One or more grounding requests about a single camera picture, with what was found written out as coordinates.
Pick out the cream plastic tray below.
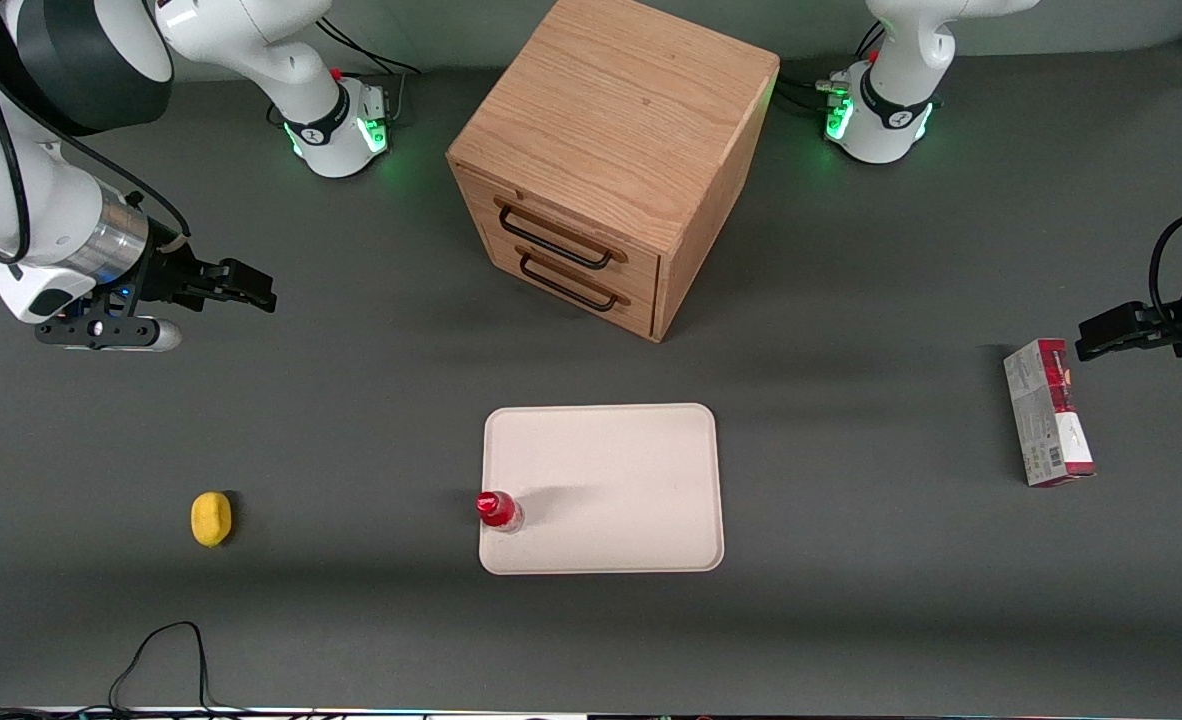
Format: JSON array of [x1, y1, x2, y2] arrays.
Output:
[[478, 403, 727, 577]]

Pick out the wooden drawer front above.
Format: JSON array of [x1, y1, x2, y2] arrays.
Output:
[[454, 163, 663, 299], [476, 215, 661, 342]]

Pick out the thin black cable loop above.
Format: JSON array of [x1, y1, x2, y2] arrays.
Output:
[[0, 620, 322, 720]]

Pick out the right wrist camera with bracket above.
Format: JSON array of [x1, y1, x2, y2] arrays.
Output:
[[34, 290, 184, 352]]

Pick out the black metal drawer handle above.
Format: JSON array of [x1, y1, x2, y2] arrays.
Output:
[[495, 198, 630, 272], [516, 246, 633, 314]]

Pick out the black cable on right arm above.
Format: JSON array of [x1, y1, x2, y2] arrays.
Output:
[[0, 0, 193, 263]]

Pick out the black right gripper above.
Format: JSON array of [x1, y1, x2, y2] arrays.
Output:
[[101, 221, 279, 315]]

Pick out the black cables at arm base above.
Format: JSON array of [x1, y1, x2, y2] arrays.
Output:
[[313, 14, 424, 131], [776, 20, 889, 119]]

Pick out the yellow lemon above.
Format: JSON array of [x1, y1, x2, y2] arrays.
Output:
[[190, 491, 235, 549]]

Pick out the black cables at left arm base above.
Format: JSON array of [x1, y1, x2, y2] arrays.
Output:
[[776, 20, 889, 119]]

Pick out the wooden drawer cabinet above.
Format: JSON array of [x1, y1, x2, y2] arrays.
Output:
[[446, 0, 781, 344]]

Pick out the red and grey carton box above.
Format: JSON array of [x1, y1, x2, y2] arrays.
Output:
[[1002, 338, 1098, 489]]

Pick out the red coke bottle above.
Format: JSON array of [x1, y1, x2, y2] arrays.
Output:
[[475, 490, 526, 535]]

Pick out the black cables at right arm base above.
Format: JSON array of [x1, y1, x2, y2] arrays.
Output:
[[313, 14, 424, 131]]

